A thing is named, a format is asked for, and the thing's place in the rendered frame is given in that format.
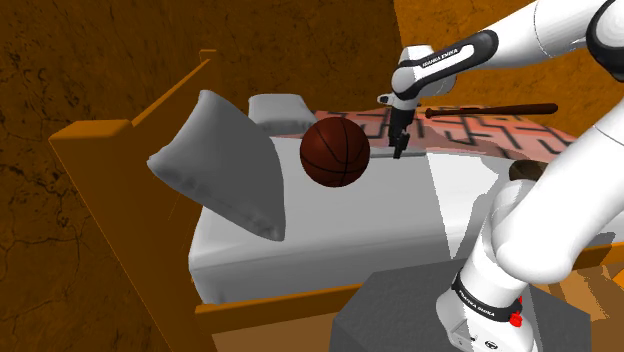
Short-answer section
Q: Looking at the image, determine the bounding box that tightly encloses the brown basketball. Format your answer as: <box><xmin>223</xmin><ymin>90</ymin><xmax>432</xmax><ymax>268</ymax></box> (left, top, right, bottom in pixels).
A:
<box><xmin>299</xmin><ymin>116</ymin><xmax>372</xmax><ymax>188</ymax></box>

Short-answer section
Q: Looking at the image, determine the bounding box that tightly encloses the pink black patterned blanket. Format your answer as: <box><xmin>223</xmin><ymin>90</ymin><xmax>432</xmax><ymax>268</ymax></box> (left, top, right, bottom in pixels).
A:
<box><xmin>311</xmin><ymin>104</ymin><xmax>582</xmax><ymax>165</ymax></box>

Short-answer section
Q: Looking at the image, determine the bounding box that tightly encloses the dark brown baseball bat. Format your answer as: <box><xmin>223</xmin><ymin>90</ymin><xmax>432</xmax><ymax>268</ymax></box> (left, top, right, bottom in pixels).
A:
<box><xmin>424</xmin><ymin>102</ymin><xmax>560</xmax><ymax>120</ymax></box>

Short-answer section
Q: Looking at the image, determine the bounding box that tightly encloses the orange wooden bed white mattress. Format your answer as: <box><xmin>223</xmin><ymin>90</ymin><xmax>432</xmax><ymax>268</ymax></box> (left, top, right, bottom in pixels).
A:
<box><xmin>48</xmin><ymin>48</ymin><xmax>624</xmax><ymax>352</ymax></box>

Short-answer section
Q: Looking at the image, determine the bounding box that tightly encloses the small grey pillow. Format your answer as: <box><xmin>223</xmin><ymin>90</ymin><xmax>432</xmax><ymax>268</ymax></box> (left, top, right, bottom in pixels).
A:
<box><xmin>246</xmin><ymin>93</ymin><xmax>319</xmax><ymax>138</ymax></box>

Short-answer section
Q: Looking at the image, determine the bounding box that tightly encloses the brown round object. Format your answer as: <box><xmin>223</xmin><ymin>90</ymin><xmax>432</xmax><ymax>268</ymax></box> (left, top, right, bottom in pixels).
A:
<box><xmin>508</xmin><ymin>159</ymin><xmax>551</xmax><ymax>183</ymax></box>

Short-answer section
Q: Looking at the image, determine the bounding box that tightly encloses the large grey pillow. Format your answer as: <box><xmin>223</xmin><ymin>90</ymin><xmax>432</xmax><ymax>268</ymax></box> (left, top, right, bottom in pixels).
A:
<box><xmin>146</xmin><ymin>89</ymin><xmax>287</xmax><ymax>243</ymax></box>

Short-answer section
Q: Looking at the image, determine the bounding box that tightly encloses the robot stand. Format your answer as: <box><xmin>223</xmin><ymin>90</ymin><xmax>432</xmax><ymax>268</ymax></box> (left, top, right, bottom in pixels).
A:
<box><xmin>328</xmin><ymin>265</ymin><xmax>594</xmax><ymax>352</ymax></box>

